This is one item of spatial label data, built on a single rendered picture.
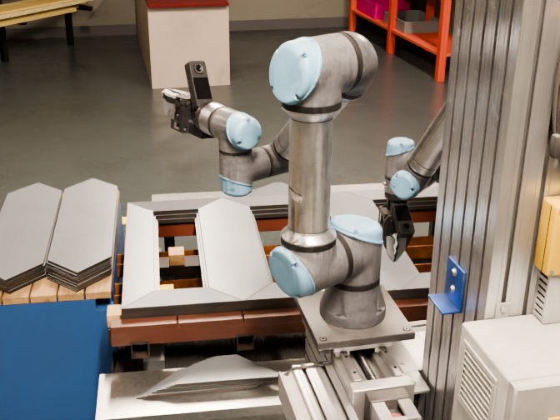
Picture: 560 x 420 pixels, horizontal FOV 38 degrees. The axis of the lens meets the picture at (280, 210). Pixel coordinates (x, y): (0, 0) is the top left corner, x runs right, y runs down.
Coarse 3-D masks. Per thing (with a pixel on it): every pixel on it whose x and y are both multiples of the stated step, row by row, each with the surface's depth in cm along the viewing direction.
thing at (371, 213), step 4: (376, 208) 285; (332, 212) 282; (336, 212) 282; (340, 212) 282; (344, 212) 282; (348, 212) 282; (352, 212) 282; (356, 212) 282; (360, 212) 282; (364, 212) 282; (368, 212) 282; (372, 212) 282; (376, 212) 282; (380, 212) 282; (332, 216) 279; (364, 216) 279; (368, 216) 279; (372, 216) 279; (376, 216) 279; (380, 216) 280
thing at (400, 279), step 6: (384, 276) 240; (390, 276) 240; (396, 276) 240; (402, 276) 240; (408, 276) 240; (414, 276) 240; (384, 282) 236; (390, 282) 236; (396, 282) 236; (402, 282) 236
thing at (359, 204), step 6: (330, 204) 288; (336, 204) 288; (342, 204) 289; (348, 204) 289; (354, 204) 289; (360, 204) 289; (366, 204) 289; (372, 204) 289; (330, 210) 284; (336, 210) 284; (342, 210) 284
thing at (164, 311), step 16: (256, 208) 287; (272, 208) 288; (416, 208) 295; (256, 224) 279; (192, 304) 225; (208, 304) 226; (224, 304) 226; (240, 304) 227; (256, 304) 228; (272, 304) 229; (288, 304) 229
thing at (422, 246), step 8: (416, 240) 296; (424, 240) 296; (432, 240) 297; (264, 248) 288; (272, 248) 288; (408, 248) 288; (416, 248) 288; (424, 248) 289; (432, 248) 290; (120, 256) 281; (160, 256) 283; (408, 256) 289; (416, 256) 290; (424, 256) 290; (120, 264) 274; (120, 272) 275
